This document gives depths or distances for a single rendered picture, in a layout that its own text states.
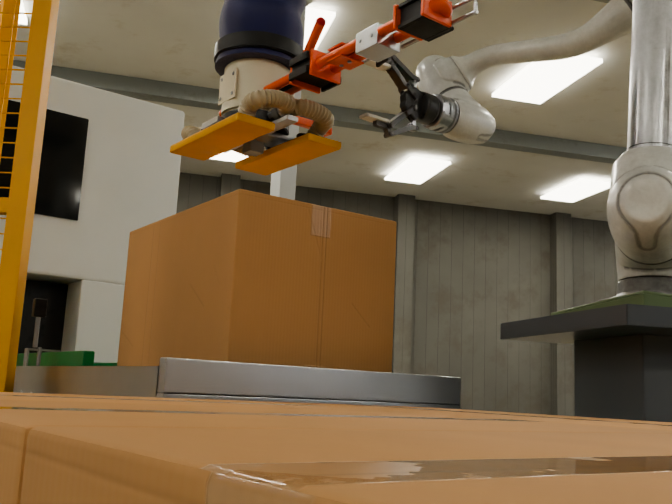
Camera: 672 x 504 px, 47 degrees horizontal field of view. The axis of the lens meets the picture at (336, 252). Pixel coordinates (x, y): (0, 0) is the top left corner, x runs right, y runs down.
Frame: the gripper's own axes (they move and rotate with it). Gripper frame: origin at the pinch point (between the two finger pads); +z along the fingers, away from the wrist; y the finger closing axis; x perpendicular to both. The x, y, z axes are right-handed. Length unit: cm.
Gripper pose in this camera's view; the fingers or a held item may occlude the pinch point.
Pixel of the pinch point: (367, 88)
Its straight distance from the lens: 183.4
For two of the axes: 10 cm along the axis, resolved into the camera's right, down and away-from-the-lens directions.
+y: -0.4, 9.8, -1.7
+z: -7.9, -1.4, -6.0
